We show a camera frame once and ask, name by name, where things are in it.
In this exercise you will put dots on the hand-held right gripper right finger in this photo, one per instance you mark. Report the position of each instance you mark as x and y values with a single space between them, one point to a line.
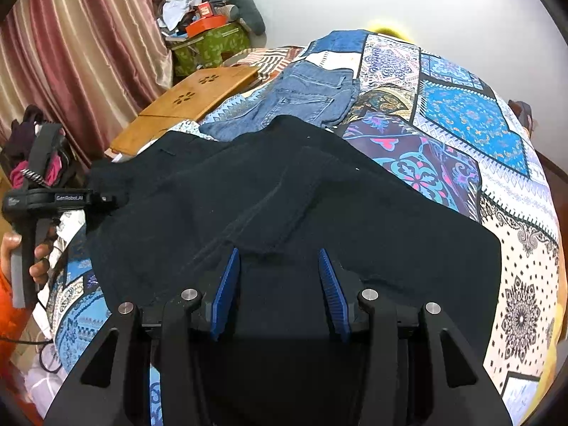
330 293

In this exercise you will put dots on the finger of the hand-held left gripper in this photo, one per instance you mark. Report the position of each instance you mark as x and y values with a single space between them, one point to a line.
105 199

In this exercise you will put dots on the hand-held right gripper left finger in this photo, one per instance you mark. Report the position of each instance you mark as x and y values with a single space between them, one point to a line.
224 293

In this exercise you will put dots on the black pants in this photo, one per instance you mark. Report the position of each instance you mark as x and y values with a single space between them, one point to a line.
355 230

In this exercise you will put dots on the person's left forearm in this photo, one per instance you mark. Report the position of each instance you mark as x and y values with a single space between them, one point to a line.
11 310

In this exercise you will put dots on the person's left hand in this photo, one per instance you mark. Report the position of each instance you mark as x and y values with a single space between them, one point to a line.
42 270

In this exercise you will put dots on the pile of dark clothes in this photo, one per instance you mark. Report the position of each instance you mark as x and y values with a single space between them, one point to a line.
17 133

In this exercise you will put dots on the wooden lap desk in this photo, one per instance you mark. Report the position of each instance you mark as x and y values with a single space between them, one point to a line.
195 97

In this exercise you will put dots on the striped pink curtain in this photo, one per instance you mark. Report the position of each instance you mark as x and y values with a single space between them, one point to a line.
88 31

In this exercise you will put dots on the green patterned box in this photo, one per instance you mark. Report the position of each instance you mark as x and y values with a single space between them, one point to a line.
208 49

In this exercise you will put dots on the white checked cloth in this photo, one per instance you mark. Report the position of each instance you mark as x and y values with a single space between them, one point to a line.
44 386

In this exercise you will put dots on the blue jeans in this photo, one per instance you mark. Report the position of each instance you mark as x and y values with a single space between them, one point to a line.
293 97

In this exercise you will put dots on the orange box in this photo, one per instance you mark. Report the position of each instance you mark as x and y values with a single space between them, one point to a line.
206 26

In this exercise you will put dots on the pile of pale cloths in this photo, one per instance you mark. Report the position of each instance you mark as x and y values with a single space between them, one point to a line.
175 11

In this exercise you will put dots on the striped orange quilt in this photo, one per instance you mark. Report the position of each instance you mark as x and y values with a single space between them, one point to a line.
266 60

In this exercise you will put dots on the small red box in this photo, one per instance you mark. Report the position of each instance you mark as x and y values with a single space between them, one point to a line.
205 9

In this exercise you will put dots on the blue patchwork blanket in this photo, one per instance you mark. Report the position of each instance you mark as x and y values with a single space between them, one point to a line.
466 111

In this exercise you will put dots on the grey plush pillow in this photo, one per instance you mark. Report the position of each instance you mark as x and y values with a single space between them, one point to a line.
253 13

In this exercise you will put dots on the purple bag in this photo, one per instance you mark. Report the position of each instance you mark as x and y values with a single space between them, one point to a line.
521 113

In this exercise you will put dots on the yellow foam tube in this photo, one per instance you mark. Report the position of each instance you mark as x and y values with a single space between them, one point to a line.
377 25

